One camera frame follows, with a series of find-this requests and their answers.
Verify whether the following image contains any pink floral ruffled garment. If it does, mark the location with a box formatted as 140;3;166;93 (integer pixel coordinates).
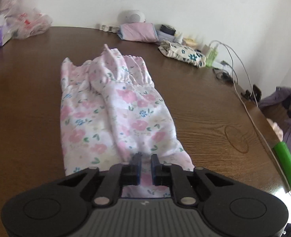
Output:
60;46;194;198

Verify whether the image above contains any green object at edge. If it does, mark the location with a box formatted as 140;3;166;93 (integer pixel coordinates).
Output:
273;141;291;197

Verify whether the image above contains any phone on black stand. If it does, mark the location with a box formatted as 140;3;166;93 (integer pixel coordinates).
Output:
241;85;262;103

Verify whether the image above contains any white power strip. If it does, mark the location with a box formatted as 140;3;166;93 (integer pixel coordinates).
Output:
213;60;232;73

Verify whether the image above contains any green spray bottle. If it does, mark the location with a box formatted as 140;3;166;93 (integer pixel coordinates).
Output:
206;43;219;67

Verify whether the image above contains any teal flower folded cloth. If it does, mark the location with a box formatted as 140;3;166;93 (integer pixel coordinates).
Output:
158;40;206;68

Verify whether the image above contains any stack of snack packets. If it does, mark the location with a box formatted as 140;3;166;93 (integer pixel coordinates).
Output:
183;38;203;49

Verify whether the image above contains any small white bottle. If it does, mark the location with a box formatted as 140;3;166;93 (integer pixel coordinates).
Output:
174;33;183;44

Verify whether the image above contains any white socket adapter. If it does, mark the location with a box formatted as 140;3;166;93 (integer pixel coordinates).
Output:
96;24;120;33

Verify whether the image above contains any small black box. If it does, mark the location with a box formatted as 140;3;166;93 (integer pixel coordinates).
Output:
160;24;176;36

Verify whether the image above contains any clear printed plastic bag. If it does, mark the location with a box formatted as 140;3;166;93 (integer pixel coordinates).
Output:
5;7;53;40

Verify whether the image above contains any folded pink towel cloth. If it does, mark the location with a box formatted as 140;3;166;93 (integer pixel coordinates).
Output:
117;23;158;43

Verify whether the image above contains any black cable with adapter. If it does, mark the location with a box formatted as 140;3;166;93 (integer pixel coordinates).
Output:
212;67;234;85

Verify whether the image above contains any white charging cable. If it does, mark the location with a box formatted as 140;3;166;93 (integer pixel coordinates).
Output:
209;39;291;191

